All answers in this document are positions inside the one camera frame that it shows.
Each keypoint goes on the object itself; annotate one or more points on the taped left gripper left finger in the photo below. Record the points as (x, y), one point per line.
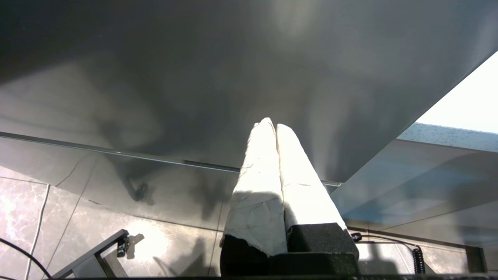
(256, 194)

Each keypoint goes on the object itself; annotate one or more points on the grey tall cabinet door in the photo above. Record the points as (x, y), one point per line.
(194, 77)

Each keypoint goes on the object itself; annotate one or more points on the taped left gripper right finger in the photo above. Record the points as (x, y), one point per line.
(307, 202)

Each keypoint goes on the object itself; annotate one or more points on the grey base cabinet front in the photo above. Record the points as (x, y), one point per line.
(420, 182)

